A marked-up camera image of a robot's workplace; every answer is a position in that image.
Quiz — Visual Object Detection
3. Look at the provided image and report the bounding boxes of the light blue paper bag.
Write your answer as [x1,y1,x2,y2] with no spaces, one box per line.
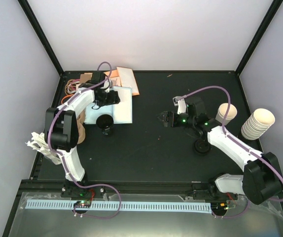
[84,86,133,124]

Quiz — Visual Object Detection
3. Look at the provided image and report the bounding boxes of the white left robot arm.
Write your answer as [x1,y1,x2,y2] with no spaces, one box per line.
[44,71,120,197]

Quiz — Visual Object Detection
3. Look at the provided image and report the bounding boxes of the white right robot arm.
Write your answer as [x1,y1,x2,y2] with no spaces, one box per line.
[158,96,283,204]

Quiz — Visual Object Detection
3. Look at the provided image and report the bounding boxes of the black coffee cup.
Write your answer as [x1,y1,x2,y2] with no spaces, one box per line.
[96,114,114,136]

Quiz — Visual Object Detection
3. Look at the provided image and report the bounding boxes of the brown cardboard sleeve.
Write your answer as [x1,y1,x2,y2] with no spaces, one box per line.
[79,73,93,87]

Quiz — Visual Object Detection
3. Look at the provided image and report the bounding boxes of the rubber bands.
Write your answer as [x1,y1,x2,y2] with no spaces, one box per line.
[61,79,80,105]

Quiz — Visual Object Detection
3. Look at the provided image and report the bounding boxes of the brown pulp cup carrier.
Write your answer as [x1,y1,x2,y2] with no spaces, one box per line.
[76,111,85,144]

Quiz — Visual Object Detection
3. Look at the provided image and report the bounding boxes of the black cup lid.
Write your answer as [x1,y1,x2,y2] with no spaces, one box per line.
[193,139,211,156]

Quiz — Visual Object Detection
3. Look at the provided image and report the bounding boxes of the single white paper cup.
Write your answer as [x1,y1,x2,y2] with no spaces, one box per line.
[215,103,238,124]

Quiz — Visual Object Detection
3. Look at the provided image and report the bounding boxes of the white plastic cutlery pile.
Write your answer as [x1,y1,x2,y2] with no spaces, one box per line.
[26,132,62,165]

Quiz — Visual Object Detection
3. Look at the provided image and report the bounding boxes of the stack of white paper cups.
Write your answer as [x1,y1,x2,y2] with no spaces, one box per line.
[241,108,276,141]

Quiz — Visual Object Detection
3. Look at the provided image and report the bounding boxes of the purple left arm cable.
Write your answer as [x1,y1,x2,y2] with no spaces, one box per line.
[46,61,122,220]

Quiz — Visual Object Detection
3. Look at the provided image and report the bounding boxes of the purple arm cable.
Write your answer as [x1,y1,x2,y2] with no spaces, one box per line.
[46,61,122,220]
[176,85,283,220]

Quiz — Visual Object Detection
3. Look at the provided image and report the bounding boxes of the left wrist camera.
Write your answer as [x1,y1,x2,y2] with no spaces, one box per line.
[101,79,113,92]

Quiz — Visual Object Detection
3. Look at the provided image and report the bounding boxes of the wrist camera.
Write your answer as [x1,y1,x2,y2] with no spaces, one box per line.
[101,79,113,92]
[173,96,187,115]

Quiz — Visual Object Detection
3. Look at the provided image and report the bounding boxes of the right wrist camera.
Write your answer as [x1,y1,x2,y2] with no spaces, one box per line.
[173,96,187,115]

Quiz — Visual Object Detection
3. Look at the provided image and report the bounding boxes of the light blue cable duct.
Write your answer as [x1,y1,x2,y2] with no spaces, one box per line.
[25,199,212,214]

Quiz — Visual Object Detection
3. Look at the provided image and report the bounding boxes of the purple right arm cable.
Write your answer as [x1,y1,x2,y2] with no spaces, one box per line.
[176,85,283,220]

